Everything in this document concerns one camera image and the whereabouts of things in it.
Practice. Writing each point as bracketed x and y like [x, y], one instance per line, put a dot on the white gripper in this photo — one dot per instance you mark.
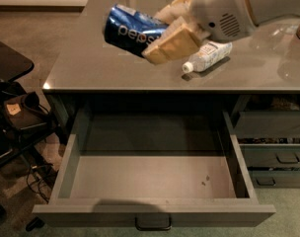
[220, 9]

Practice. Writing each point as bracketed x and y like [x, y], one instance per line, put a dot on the blue pepsi can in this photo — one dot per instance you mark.
[131, 30]

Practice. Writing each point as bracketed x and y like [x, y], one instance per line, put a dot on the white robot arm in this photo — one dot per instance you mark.
[266, 11]

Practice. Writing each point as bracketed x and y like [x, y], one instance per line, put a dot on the open grey top drawer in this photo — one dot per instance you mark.
[119, 167]

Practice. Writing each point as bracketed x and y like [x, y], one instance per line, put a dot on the grey middle drawer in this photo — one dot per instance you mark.
[271, 155]

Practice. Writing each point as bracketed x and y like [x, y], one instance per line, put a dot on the grey bottom drawer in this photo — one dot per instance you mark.
[275, 179]

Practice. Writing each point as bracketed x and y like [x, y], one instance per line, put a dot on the clear plastic water bottle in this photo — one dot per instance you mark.
[208, 55]

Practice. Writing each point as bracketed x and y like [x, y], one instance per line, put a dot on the grey counter cabinet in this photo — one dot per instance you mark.
[259, 83]

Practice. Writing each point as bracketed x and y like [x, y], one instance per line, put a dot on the black office chair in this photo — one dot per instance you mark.
[15, 143]

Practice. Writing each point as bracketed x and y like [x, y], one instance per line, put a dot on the dark bag with tag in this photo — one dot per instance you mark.
[24, 113]

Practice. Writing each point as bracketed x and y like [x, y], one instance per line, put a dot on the metal drawer handle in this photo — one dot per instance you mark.
[153, 223]

